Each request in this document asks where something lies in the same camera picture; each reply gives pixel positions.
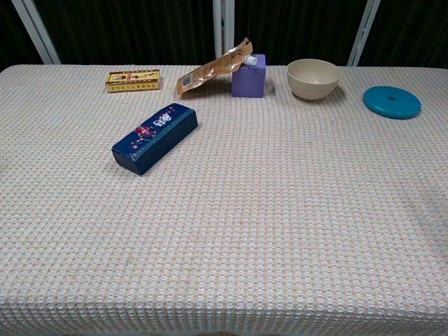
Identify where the yellow red small box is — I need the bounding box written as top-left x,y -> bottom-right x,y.
105,69 -> 161,94

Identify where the beige waffle tablecloth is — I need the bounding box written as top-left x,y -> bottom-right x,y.
0,64 -> 448,336

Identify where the purple cube block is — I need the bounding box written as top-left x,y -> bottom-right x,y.
231,53 -> 267,98

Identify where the brown spout pouch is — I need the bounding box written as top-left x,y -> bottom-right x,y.
176,36 -> 258,96

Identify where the beige bowl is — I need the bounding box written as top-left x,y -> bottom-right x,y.
286,58 -> 342,102

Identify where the black pleated curtain panel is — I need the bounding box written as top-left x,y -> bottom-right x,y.
33,0 -> 215,67
0,0 -> 45,71
360,0 -> 448,69
232,0 -> 368,67

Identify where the teal round disc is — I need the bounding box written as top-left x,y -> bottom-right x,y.
362,85 -> 422,120

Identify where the white metal frame post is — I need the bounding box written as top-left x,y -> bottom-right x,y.
11,0 -> 62,65
212,0 -> 235,59
346,0 -> 382,67

